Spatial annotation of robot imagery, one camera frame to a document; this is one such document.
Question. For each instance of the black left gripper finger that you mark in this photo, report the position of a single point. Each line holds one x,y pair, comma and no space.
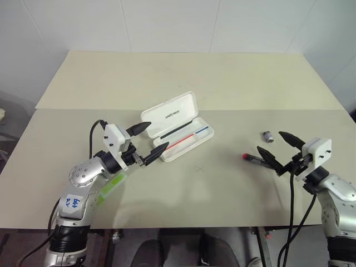
155,153
139,128

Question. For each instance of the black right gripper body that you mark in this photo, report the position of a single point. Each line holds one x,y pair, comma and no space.
300,164

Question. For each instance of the white hard pencil case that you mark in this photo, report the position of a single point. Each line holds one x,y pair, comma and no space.
172,111

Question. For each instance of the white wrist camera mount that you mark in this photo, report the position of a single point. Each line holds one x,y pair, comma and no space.
320,150
112,136

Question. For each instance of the metal table frame leg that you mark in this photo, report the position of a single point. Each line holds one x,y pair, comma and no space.
262,244

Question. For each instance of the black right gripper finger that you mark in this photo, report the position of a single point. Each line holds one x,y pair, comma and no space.
292,140
269,158

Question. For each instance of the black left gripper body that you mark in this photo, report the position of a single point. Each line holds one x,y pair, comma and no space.
130,157

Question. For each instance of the green highlighter marker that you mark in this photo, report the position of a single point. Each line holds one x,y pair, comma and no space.
114,183

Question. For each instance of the black pen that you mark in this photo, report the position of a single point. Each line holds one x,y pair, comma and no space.
178,128

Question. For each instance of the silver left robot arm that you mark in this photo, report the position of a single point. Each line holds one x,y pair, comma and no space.
83,172

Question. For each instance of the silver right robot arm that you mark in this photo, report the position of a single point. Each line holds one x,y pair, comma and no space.
339,186

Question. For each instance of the red and blue pen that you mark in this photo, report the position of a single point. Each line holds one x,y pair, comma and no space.
180,142

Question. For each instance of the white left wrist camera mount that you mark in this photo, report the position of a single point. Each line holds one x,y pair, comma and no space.
112,136

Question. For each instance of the small grey pencil sharpener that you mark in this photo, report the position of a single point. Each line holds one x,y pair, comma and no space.
268,136

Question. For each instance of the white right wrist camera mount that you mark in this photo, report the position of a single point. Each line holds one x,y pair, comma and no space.
320,150

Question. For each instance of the black marker with red cap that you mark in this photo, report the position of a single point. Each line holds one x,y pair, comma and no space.
251,158

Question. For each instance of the white caster wheel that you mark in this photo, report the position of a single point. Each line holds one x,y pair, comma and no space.
116,237

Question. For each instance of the dark rounded shape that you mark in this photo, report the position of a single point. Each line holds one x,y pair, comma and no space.
217,250
150,254

